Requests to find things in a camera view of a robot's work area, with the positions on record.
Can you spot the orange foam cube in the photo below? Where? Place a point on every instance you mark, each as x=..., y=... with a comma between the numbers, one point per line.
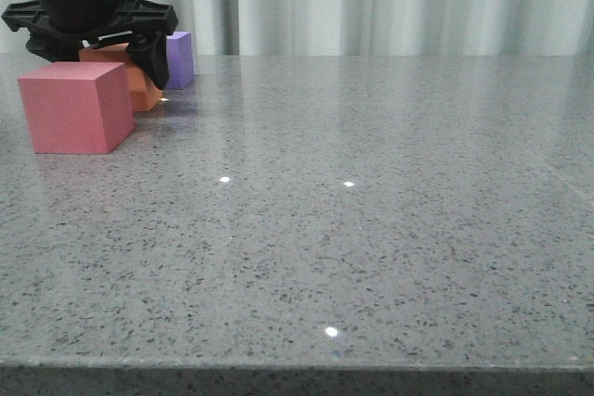
x=143, y=92

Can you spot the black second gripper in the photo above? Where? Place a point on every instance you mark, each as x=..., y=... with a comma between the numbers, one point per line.
x=58, y=28

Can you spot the red foam cube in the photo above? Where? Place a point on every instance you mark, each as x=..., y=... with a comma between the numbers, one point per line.
x=77, y=107

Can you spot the purple foam cube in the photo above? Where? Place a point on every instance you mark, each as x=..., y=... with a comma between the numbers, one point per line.
x=180, y=60

